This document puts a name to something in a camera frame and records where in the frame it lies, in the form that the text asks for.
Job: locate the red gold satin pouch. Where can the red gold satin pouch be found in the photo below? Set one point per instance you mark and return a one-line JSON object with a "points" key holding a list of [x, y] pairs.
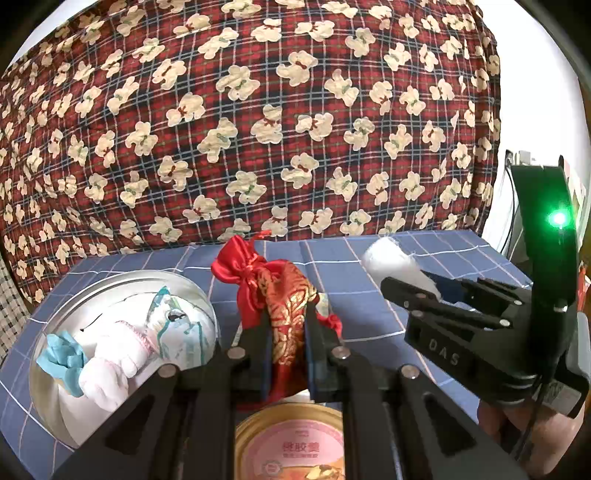
{"points": [[286, 314]]}

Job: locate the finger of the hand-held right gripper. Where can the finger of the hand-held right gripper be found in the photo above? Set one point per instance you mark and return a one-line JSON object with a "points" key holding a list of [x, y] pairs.
{"points": [[489, 291], [415, 300]]}

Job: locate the beige checked cloth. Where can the beige checked cloth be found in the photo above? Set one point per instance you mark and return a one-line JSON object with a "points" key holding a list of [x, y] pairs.
{"points": [[14, 314]]}

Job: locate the round metal tin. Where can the round metal tin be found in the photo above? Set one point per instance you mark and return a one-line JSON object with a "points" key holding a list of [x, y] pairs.
{"points": [[115, 279]]}

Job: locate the red plaid bear blanket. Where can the red plaid bear blanket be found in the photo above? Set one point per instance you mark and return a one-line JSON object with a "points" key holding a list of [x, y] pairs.
{"points": [[231, 138]]}

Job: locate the teal cloth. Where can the teal cloth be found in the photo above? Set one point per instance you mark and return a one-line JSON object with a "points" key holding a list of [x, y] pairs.
{"points": [[62, 361]]}

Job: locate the pink white towel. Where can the pink white towel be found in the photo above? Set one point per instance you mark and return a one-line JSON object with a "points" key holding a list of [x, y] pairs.
{"points": [[106, 369]]}

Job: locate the person's right hand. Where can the person's right hand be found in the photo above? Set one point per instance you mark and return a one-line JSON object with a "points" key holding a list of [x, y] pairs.
{"points": [[554, 438]]}

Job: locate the gold lidded round bowl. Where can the gold lidded round bowl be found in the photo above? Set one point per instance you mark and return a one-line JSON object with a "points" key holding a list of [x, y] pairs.
{"points": [[295, 443]]}

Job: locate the blue plaid tablecloth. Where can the blue plaid tablecloth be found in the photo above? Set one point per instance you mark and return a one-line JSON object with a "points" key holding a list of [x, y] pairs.
{"points": [[369, 323]]}

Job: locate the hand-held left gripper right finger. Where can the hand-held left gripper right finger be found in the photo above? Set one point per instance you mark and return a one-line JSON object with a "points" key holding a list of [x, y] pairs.
{"points": [[319, 369]]}

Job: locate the white teal printed packet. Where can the white teal printed packet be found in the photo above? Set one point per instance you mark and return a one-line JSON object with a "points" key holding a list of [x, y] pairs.
{"points": [[184, 332]]}

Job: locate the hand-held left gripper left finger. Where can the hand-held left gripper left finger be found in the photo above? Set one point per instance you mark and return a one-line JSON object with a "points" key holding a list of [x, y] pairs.
{"points": [[253, 364]]}

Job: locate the white charger plug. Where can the white charger plug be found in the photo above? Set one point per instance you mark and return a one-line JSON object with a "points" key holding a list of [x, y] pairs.
{"points": [[526, 157]]}

